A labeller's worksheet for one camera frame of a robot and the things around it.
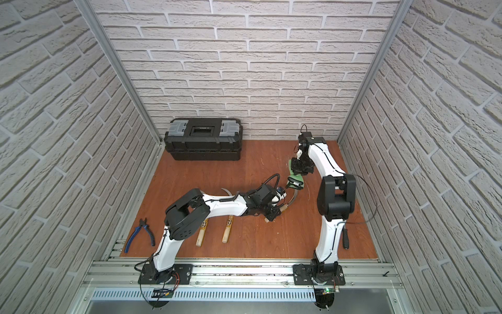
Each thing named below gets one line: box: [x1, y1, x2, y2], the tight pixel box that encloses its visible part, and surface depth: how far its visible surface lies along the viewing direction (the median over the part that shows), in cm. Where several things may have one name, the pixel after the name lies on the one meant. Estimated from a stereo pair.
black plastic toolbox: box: [163, 117, 244, 161], surface depth 102 cm
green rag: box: [286, 159, 304, 190], surface depth 89 cm
